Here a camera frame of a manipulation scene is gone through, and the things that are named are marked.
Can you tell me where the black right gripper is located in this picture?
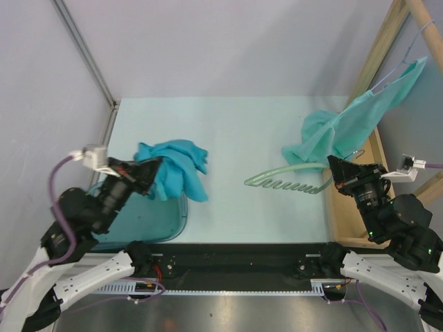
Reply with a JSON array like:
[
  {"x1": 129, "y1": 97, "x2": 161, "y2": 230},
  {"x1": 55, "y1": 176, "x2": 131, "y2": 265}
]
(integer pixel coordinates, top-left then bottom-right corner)
[{"x1": 325, "y1": 154, "x2": 388, "y2": 239}]

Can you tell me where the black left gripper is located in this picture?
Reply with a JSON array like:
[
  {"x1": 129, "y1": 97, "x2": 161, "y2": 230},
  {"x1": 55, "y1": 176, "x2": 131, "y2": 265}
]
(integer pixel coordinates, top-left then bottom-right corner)
[{"x1": 94, "y1": 154, "x2": 165, "y2": 232}]

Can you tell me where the mint green t shirt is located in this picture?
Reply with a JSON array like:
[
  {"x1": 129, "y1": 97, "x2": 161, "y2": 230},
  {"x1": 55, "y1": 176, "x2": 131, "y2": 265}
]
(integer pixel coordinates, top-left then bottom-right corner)
[{"x1": 282, "y1": 57, "x2": 427, "y2": 165}]

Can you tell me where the blue mesh t shirt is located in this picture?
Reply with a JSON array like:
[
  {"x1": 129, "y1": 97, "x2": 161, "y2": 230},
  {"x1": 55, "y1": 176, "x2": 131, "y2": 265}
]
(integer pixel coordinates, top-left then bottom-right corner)
[{"x1": 134, "y1": 140, "x2": 208, "y2": 202}]

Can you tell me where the translucent green plastic hanger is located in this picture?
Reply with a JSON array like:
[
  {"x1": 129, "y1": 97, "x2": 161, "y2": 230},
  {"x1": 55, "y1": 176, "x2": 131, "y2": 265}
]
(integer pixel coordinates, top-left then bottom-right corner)
[{"x1": 244, "y1": 149, "x2": 366, "y2": 195}]

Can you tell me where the light blue wire hanger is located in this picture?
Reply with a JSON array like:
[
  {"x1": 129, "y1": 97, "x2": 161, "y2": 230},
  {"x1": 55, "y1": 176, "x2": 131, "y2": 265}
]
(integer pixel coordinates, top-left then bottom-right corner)
[{"x1": 370, "y1": 16, "x2": 431, "y2": 93}]

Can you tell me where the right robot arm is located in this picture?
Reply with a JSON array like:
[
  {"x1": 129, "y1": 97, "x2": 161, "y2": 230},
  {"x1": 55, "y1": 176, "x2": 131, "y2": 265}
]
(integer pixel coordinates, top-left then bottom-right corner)
[{"x1": 319, "y1": 155, "x2": 442, "y2": 330}]

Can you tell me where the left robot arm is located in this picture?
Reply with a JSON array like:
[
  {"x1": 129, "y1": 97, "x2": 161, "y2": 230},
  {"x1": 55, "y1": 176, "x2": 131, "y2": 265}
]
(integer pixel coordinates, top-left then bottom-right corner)
[{"x1": 1, "y1": 155, "x2": 162, "y2": 331}]

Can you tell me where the teal transparent plastic bin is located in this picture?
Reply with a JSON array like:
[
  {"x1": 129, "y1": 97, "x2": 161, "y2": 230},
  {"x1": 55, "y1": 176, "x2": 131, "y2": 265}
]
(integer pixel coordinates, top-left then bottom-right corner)
[{"x1": 91, "y1": 193, "x2": 188, "y2": 252}]

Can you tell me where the wooden clothes rack frame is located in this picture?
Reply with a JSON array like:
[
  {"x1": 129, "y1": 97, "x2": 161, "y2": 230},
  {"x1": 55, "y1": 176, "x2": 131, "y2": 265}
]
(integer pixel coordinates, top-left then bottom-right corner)
[{"x1": 325, "y1": 1, "x2": 442, "y2": 249}]

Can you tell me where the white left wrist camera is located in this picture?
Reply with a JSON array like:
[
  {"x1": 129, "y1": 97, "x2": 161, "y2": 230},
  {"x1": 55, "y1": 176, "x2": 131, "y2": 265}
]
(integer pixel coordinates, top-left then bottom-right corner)
[{"x1": 69, "y1": 144, "x2": 114, "y2": 175}]

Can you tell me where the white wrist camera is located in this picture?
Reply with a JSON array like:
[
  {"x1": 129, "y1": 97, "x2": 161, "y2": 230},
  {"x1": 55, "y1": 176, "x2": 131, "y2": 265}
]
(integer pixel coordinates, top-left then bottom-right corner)
[
  {"x1": 69, "y1": 144, "x2": 114, "y2": 175},
  {"x1": 381, "y1": 154, "x2": 426, "y2": 183}
]

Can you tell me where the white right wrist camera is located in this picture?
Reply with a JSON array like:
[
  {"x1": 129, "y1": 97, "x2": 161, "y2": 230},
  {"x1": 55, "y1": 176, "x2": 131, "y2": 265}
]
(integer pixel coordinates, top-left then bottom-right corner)
[{"x1": 381, "y1": 154, "x2": 426, "y2": 183}]

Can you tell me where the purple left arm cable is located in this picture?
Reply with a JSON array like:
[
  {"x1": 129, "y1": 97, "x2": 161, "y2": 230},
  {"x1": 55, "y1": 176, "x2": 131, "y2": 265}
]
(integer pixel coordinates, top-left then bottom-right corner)
[{"x1": 0, "y1": 156, "x2": 82, "y2": 312}]

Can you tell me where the white cable duct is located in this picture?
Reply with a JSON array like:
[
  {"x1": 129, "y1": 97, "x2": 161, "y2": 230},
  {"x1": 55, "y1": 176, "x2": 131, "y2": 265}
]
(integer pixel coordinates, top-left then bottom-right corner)
[{"x1": 92, "y1": 280, "x2": 325, "y2": 297}]

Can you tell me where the aluminium frame post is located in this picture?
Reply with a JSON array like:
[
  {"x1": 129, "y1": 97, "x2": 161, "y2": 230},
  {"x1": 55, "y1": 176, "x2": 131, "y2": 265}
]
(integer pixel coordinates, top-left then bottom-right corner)
[{"x1": 51, "y1": 0, "x2": 120, "y2": 108}]

